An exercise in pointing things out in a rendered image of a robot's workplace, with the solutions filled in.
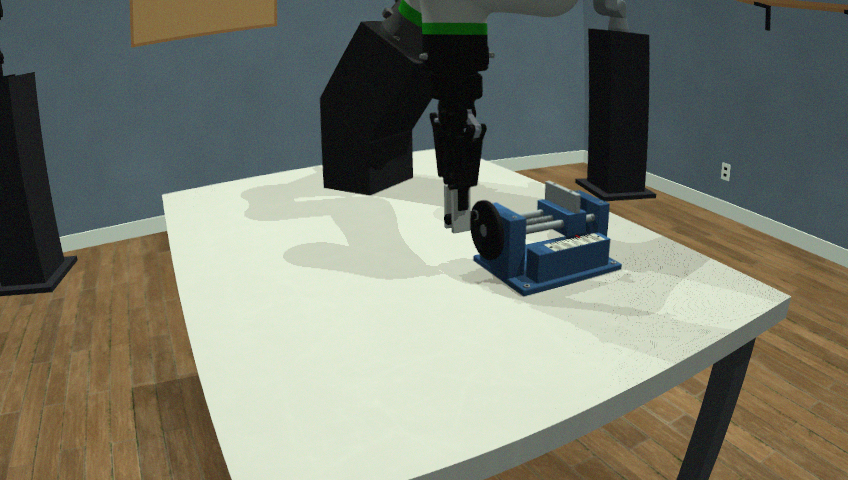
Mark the blue bench vise with black handwheel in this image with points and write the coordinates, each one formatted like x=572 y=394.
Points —
x=551 y=263

